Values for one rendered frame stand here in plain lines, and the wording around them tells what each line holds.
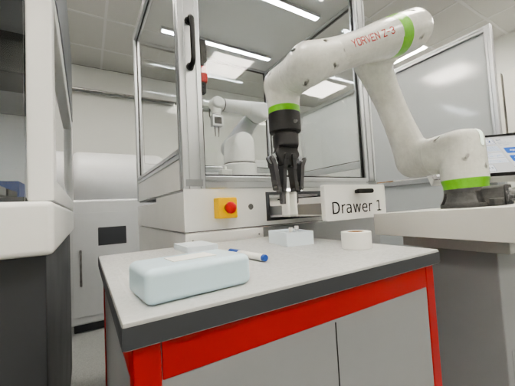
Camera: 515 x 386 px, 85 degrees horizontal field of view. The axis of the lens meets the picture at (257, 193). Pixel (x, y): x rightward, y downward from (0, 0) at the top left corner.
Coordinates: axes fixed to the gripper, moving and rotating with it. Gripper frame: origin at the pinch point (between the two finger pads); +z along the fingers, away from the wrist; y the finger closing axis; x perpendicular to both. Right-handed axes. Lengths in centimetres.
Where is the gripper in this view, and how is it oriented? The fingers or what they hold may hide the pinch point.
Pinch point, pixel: (289, 204)
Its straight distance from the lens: 81.3
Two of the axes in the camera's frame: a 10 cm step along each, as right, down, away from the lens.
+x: 5.3, -0.7, -8.5
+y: -8.5, 0.2, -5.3
